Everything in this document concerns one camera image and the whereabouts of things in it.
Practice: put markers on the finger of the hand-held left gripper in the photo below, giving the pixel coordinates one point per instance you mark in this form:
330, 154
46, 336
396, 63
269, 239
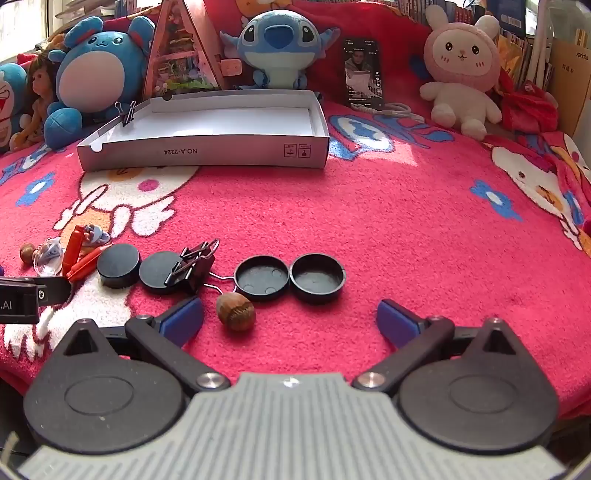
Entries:
55, 290

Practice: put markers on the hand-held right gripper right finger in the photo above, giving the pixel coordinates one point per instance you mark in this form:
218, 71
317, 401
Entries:
392, 319

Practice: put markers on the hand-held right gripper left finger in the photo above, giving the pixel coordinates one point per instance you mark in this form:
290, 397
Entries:
182, 319

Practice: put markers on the clear plastic cup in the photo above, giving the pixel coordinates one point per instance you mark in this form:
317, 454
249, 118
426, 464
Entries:
44, 265

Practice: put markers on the red plastic clip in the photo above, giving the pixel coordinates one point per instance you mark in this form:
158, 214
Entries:
87, 266
73, 249

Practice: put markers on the brown hazelnut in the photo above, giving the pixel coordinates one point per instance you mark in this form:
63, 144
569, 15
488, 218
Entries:
27, 253

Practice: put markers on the brown walnut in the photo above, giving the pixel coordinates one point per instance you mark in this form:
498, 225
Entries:
235, 312

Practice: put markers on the black round lid with bumps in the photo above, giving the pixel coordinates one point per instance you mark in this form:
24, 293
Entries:
262, 278

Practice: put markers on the white cardboard box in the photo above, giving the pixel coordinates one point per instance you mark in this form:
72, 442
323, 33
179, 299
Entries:
207, 154

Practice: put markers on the small black binder clip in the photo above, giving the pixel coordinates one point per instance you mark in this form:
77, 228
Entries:
174, 275

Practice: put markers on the beaded hair clip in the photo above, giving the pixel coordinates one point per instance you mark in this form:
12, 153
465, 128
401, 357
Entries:
98, 234

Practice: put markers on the red printed blanket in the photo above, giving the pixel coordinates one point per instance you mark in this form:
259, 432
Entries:
369, 207

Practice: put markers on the blue robot cat plush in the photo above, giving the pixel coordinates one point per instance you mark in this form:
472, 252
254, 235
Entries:
11, 101

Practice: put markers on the brown-haired doll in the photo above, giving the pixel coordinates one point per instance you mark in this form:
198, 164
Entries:
39, 92

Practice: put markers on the blue round mouse plush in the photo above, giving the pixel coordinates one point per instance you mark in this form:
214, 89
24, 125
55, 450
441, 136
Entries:
101, 78

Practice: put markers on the black smartphone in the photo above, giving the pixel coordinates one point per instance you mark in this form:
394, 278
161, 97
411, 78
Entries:
363, 74

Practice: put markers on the red cloth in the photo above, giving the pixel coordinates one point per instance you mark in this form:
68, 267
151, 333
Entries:
531, 108

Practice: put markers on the pink triangular dollhouse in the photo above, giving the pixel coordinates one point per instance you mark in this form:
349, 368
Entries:
184, 55

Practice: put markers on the pink bunny plush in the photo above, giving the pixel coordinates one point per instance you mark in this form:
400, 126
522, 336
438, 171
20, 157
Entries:
461, 60

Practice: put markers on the blue alien plush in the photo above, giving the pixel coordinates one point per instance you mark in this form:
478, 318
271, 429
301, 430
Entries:
277, 50

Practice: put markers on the row of books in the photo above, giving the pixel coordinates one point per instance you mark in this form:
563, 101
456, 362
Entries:
510, 55

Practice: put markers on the stack of papers and books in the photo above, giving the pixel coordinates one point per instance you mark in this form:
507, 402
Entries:
134, 7

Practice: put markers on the brown cardboard box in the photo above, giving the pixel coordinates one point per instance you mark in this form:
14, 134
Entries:
572, 78

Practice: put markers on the white pipe rack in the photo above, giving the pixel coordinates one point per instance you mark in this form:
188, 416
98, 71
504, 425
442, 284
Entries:
538, 46

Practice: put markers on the blue paper bag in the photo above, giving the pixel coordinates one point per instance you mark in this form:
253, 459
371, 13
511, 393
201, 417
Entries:
508, 16

